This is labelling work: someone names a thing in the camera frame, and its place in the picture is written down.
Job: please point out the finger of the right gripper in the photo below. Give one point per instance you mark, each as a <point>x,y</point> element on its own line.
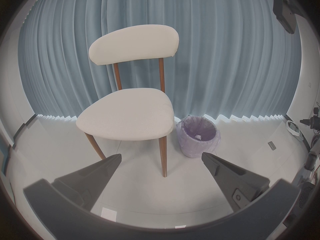
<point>306,122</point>

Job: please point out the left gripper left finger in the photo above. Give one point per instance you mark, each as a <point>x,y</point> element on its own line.
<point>92,181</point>

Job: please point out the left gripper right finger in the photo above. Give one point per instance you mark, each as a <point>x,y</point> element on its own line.
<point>232,184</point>

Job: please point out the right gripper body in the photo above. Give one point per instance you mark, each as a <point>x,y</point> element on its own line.
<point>315,123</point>

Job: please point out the purple plastic bag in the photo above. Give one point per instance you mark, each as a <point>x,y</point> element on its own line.
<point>190,129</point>

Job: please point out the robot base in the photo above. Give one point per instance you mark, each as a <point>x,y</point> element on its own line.
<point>303,199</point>

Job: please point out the white trash bin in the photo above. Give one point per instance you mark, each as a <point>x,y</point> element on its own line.
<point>192,149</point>

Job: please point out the white oval basin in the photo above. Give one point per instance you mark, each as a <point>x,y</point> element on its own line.
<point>292,129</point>

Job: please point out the white cushioned wooden chair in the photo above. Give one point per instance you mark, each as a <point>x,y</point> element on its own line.
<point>125,116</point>

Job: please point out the pale blue curtain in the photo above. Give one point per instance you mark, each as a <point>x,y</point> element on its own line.
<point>225,46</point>

